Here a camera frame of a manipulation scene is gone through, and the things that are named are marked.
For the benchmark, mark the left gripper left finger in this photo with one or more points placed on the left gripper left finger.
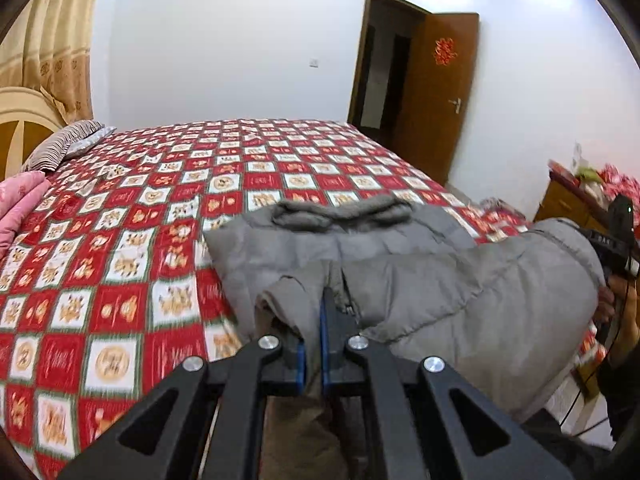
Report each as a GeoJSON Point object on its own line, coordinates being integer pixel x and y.
{"type": "Point", "coordinates": [204, 420]}

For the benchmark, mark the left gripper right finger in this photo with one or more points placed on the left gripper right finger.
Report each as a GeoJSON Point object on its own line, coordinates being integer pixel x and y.
{"type": "Point", "coordinates": [423, 420]}

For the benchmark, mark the grey puffer jacket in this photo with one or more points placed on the grey puffer jacket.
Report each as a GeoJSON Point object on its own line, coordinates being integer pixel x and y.
{"type": "Point", "coordinates": [508, 316]}

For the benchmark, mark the clothes pile beside bed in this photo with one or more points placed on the clothes pile beside bed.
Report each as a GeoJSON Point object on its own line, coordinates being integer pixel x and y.
{"type": "Point", "coordinates": [494, 204]}

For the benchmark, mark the person right hand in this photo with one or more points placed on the person right hand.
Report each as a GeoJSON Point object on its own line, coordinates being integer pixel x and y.
{"type": "Point", "coordinates": [618, 303]}

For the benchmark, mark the clutter on dresser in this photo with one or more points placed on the clutter on dresser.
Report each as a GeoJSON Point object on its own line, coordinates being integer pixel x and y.
{"type": "Point", "coordinates": [603, 185]}

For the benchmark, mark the wooden dresser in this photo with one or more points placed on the wooden dresser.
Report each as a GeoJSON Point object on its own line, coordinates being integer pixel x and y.
{"type": "Point", "coordinates": [563, 199]}

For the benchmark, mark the red patterned bedspread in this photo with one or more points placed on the red patterned bedspread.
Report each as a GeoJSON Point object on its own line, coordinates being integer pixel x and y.
{"type": "Point", "coordinates": [108, 287]}

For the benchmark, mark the brown wooden door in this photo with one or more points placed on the brown wooden door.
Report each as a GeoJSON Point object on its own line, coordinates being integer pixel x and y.
{"type": "Point", "coordinates": [427, 131]}

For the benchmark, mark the red double happiness decal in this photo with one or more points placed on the red double happiness decal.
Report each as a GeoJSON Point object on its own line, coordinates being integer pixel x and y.
{"type": "Point", "coordinates": [444, 51]}

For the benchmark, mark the pink folded quilt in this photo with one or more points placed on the pink folded quilt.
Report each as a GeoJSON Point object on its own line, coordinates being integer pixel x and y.
{"type": "Point", "coordinates": [20, 195]}

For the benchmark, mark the striped grey pillow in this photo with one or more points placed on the striped grey pillow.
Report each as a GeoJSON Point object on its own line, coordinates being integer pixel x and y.
{"type": "Point", "coordinates": [71, 141]}

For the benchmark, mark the cream wooden headboard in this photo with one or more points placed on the cream wooden headboard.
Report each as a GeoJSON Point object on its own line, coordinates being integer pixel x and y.
{"type": "Point", "coordinates": [27, 119]}

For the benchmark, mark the beige patterned curtain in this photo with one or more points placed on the beige patterned curtain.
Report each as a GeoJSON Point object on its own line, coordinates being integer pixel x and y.
{"type": "Point", "coordinates": [47, 49]}

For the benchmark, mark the silver door handle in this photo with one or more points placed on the silver door handle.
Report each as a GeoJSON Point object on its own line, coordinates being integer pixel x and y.
{"type": "Point", "coordinates": [457, 104]}

